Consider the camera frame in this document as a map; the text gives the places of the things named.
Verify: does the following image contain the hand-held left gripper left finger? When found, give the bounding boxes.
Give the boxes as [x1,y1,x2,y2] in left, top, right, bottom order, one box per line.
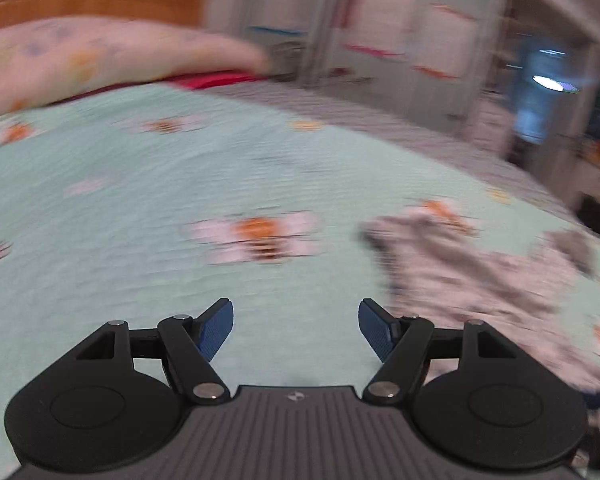
[50,298,235,406]

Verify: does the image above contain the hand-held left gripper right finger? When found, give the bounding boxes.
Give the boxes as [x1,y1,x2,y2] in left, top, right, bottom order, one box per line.
[358,298,536,405]

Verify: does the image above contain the printed white pajama pants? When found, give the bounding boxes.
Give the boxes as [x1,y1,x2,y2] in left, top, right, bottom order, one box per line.
[360,205,600,401]

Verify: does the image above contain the mint bee-print quilted bedspread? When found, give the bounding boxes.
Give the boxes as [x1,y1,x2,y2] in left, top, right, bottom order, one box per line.
[0,82,600,480]

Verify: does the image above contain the red bedding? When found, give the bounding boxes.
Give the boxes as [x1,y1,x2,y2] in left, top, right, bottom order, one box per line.
[165,71,261,92]

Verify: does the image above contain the grey hoops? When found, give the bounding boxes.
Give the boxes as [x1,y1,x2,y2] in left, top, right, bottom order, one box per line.
[270,40,306,81]

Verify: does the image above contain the orange-bordered poster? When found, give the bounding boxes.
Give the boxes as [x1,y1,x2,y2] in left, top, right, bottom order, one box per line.
[415,5,481,81]

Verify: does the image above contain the floral long pillow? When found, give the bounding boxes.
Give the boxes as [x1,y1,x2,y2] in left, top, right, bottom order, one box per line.
[0,17,271,126]

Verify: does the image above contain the pink-bordered poster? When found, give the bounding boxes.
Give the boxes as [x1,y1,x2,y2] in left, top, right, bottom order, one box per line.
[345,0,421,58]

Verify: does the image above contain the sliding-door wardrobe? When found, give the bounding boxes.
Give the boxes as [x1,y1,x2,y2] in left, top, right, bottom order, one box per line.
[230,0,511,136]

